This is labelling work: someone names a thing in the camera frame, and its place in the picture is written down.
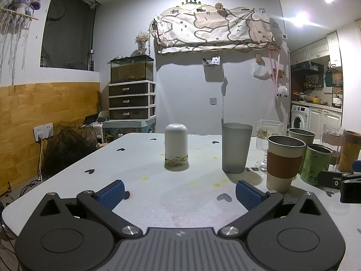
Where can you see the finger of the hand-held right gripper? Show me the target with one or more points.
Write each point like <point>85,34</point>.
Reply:
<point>328,179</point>
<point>357,166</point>

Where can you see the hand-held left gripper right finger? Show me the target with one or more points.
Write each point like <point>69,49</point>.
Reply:
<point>248,195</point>

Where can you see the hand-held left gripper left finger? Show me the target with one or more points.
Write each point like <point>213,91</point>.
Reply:
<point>110,194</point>

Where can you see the white cup with patterned band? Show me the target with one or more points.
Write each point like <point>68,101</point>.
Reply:
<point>176,144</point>

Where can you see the cream cup with brown sleeve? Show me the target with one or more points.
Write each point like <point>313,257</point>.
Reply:
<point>283,166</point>

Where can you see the grey metal cup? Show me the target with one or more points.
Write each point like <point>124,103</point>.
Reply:
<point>303,138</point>

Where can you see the green tin can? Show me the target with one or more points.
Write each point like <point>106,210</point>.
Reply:
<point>314,165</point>

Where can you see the clear glass mug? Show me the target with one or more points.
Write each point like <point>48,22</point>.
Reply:
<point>332,144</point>

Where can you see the grey frosted plastic tumbler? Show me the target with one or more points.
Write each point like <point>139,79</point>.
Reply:
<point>235,149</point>

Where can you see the black mesh net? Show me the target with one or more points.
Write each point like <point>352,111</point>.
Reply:
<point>67,149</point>

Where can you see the ribbed glass goblet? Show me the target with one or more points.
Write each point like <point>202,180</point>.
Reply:
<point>266,135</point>

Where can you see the white washing machine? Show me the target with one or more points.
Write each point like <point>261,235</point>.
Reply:
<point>299,117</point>

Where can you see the painted teal cabinet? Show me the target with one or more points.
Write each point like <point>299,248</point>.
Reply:
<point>129,128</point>

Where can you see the black laptop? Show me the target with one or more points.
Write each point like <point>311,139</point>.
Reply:
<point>91,118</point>

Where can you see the teal hanging bag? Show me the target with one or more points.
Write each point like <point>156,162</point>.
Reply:
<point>328,78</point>

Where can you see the white plastic drawer unit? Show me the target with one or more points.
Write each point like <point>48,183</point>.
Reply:
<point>132,100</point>

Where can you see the white sheep plush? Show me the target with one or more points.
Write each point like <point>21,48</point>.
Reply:
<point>282,91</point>

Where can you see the black kitchen spice shelf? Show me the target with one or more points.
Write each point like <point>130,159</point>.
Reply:
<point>307,72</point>

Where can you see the white plastic bag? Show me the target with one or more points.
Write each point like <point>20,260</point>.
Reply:
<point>260,70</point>

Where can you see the glass fish tank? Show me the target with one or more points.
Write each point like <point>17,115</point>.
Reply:
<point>131,69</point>

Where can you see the vase of dried flowers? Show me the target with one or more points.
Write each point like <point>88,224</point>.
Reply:
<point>142,41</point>

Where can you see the cartoon printed cloth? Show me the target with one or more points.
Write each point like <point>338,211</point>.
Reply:
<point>214,31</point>

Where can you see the dark window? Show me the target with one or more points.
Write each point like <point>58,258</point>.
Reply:
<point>67,25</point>

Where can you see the gold crown ornament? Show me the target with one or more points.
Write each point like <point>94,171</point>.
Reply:
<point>192,3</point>

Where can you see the purple plush toy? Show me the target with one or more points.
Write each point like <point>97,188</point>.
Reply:
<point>24,3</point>

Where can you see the white wall socket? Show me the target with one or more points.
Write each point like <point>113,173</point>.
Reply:
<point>43,131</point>

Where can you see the white wall switch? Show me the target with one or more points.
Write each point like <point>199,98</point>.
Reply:
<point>213,101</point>

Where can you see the white kitchen wall cabinets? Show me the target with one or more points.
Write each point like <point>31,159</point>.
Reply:
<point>316,49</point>

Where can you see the wall mounted holder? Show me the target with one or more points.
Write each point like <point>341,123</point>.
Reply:
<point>211,61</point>

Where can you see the white macrame wall hanging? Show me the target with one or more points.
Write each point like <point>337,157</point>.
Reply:
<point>12,34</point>

